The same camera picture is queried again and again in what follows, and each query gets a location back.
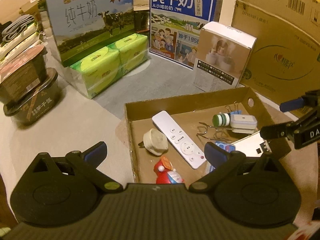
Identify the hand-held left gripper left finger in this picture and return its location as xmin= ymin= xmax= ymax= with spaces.
xmin=30 ymin=141 xmax=124 ymax=193

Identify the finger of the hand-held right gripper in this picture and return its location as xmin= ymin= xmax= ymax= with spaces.
xmin=279 ymin=96 xmax=313 ymax=113
xmin=260 ymin=120 xmax=300 ymax=140

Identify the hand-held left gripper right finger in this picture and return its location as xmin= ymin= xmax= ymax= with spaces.
xmin=189 ymin=141 xmax=282 ymax=193

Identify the blue tissue packet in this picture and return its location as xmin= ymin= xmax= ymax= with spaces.
xmin=206 ymin=141 xmax=237 ymax=174

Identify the white square box lid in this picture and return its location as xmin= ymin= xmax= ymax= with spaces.
xmin=230 ymin=130 xmax=274 ymax=158

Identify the white lidded container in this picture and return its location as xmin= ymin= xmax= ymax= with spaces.
xmin=229 ymin=115 xmax=258 ymax=134

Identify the white green striped small bottle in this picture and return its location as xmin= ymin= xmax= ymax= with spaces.
xmin=212 ymin=112 xmax=232 ymax=127

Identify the blue binder clip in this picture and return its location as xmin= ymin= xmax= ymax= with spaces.
xmin=225 ymin=101 xmax=242 ymax=117

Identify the white remote control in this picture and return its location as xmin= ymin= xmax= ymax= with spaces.
xmin=152 ymin=110 xmax=207 ymax=170

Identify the shallow cardboard box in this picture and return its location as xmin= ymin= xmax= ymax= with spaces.
xmin=124 ymin=86 xmax=292 ymax=184

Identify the red and blue cat toy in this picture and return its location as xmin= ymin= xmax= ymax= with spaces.
xmin=154 ymin=156 xmax=185 ymax=185

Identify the beige plug adapter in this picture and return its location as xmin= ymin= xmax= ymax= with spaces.
xmin=138 ymin=128 xmax=168 ymax=157

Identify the large brown cardboard box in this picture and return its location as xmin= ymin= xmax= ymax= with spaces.
xmin=231 ymin=0 xmax=320 ymax=105

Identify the black instant rice bowl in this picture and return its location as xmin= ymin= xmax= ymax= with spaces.
xmin=0 ymin=45 xmax=48 ymax=104
xmin=3 ymin=67 xmax=63 ymax=127

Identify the green tissue pack bundle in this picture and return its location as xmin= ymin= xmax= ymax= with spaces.
xmin=69 ymin=32 xmax=148 ymax=100

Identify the white humidifier box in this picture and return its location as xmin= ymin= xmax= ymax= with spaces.
xmin=193 ymin=21 xmax=257 ymax=93

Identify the red and white packet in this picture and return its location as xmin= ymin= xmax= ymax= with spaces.
xmin=294 ymin=226 xmax=320 ymax=240

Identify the stack of white packets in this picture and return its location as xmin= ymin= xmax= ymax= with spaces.
xmin=0 ymin=21 xmax=43 ymax=63

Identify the milk carton with cow picture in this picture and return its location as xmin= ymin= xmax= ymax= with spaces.
xmin=45 ymin=0 xmax=134 ymax=68

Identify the small dark box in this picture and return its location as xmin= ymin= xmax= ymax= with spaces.
xmin=134 ymin=4 xmax=151 ymax=33

